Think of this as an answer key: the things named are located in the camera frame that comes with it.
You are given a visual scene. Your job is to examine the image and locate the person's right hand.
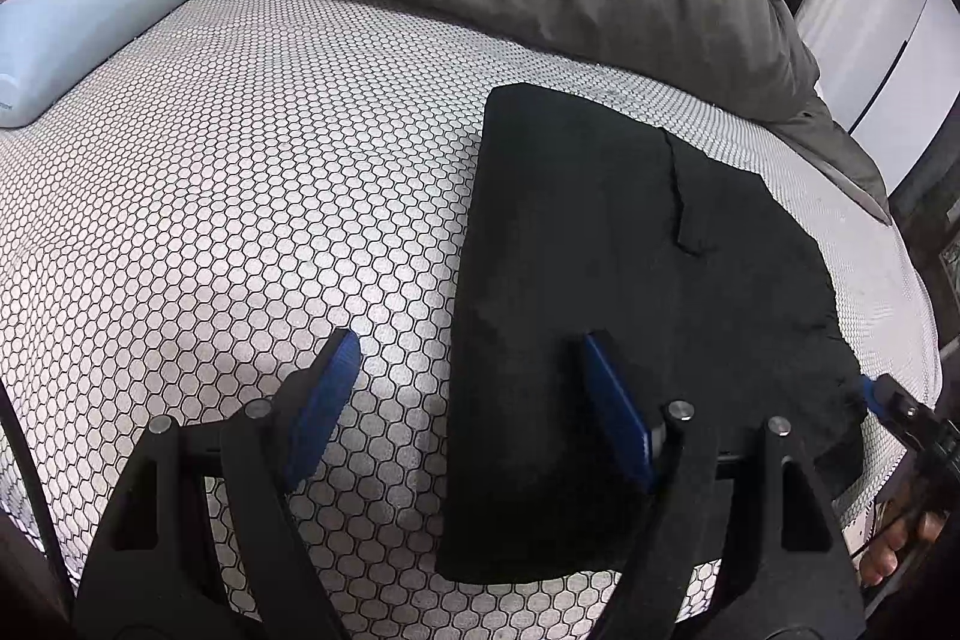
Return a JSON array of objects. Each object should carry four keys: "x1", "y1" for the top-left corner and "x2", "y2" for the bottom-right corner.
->
[{"x1": 859, "y1": 509, "x2": 947, "y2": 588}]

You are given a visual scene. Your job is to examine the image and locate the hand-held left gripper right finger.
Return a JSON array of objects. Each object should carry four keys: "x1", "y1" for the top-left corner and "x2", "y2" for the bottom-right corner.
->
[{"x1": 579, "y1": 329, "x2": 871, "y2": 640}]

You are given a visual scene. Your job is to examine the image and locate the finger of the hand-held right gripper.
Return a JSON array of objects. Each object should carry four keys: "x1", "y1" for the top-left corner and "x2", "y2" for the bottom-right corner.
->
[{"x1": 861, "y1": 374, "x2": 912, "y2": 435}]

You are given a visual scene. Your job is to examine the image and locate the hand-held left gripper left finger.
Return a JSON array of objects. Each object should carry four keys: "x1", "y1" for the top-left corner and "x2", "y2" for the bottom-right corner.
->
[{"x1": 71, "y1": 329, "x2": 362, "y2": 640}]

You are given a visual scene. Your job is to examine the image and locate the light blue pillow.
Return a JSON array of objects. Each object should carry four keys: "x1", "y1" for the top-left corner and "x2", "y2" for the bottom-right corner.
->
[{"x1": 0, "y1": 0, "x2": 203, "y2": 130}]

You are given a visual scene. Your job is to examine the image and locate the white wardrobe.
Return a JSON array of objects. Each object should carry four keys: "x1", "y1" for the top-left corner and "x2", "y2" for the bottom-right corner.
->
[{"x1": 795, "y1": 0, "x2": 960, "y2": 161}]

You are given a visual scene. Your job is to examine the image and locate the hexagon patterned bed mattress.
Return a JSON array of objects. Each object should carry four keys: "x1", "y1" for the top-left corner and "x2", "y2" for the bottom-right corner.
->
[{"x1": 0, "y1": 0, "x2": 942, "y2": 640}]

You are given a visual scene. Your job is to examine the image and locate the black pants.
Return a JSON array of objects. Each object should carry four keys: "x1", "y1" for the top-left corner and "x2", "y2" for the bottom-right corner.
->
[{"x1": 435, "y1": 81, "x2": 863, "y2": 585}]

